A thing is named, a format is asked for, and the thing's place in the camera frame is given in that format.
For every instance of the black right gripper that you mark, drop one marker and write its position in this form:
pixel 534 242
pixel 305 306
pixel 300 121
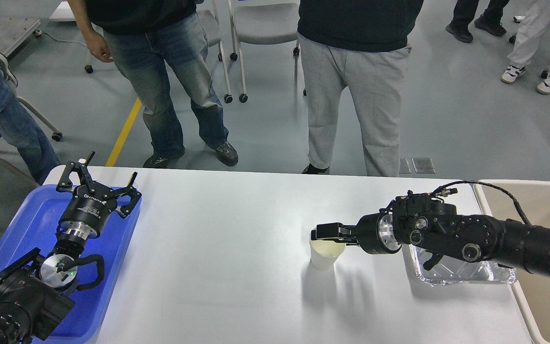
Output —
pixel 373 233

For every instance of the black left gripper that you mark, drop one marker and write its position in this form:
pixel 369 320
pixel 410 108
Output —
pixel 87 209

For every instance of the white paper cup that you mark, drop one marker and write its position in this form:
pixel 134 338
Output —
pixel 324 253

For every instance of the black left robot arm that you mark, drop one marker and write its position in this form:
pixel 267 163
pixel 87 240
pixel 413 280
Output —
pixel 60 257

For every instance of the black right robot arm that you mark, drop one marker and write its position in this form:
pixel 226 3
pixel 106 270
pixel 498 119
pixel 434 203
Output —
pixel 425 220

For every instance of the blue plastic tray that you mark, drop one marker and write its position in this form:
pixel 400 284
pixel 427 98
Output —
pixel 34 226

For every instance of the aluminium foil tray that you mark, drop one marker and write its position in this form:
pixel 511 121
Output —
pixel 452 271

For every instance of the person in jeans at left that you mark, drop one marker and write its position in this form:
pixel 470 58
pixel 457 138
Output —
pixel 20 130

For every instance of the person in blue jeans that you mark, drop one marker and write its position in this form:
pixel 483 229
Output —
pixel 144 37

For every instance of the person in grey sweatpants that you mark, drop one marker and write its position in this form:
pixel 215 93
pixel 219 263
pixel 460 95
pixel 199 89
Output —
pixel 361 45

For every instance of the beige plastic bin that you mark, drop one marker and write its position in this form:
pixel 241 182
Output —
pixel 522 209

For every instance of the grey chair on castors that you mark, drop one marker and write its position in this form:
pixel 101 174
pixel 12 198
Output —
pixel 269 24

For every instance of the person in black trousers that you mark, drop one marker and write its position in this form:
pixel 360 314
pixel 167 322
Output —
pixel 490 20

